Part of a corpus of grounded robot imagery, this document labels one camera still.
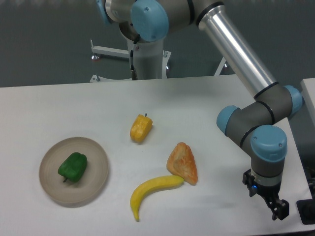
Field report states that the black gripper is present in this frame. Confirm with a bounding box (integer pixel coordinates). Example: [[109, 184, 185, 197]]
[[242, 169, 289, 221]]

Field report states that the green bell pepper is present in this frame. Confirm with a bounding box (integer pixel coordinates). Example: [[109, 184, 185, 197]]
[[58, 152, 88, 182]]

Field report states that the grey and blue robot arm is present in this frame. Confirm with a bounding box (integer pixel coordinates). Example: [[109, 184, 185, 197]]
[[96, 0, 303, 220]]

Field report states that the yellow bell pepper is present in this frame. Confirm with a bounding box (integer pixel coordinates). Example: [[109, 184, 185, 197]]
[[129, 114, 153, 143]]

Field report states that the beige round plate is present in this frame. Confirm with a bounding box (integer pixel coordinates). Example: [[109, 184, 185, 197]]
[[39, 137, 109, 207]]

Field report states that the orange bread slice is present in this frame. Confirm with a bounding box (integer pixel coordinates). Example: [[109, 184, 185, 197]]
[[166, 142, 198, 185]]

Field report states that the yellow banana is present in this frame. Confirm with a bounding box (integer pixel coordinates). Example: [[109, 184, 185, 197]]
[[129, 175, 184, 222]]

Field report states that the white side table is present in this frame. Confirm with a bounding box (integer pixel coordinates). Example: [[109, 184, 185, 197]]
[[301, 78, 315, 122]]

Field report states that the black table clamp mount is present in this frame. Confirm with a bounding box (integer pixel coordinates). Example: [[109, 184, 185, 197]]
[[296, 199, 315, 225]]

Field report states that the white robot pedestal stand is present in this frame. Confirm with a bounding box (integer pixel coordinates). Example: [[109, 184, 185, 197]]
[[89, 21, 231, 83]]

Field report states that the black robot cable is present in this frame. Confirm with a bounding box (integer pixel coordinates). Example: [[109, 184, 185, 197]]
[[129, 33, 141, 81]]

